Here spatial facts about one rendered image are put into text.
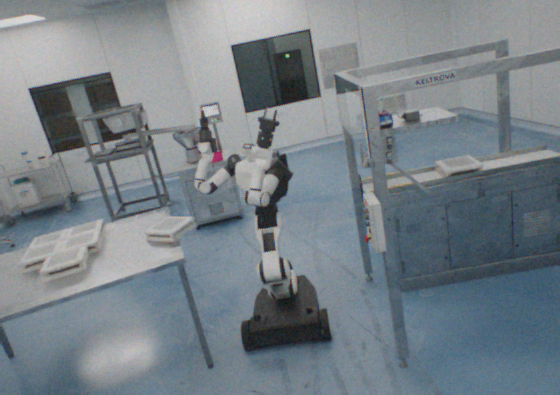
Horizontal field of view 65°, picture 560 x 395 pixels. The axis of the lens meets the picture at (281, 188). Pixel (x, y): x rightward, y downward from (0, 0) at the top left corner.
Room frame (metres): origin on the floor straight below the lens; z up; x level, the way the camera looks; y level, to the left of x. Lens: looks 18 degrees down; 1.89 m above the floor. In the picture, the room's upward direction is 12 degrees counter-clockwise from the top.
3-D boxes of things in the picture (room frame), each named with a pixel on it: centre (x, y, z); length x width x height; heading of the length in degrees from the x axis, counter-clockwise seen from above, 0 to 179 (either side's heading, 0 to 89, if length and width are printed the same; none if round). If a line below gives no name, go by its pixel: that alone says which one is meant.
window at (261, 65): (7.79, -0.35, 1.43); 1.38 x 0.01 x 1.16; 95
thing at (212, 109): (5.27, 0.63, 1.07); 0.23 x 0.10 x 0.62; 95
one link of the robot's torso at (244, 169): (2.77, 0.10, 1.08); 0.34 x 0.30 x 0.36; 39
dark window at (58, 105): (7.49, 3.01, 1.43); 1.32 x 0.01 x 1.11; 95
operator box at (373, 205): (2.00, -0.43, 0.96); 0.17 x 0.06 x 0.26; 177
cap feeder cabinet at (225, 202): (5.11, 0.83, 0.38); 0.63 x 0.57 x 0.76; 95
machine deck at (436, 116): (2.85, -0.87, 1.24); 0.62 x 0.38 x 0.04; 87
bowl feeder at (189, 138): (5.16, 0.88, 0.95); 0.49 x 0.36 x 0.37; 95
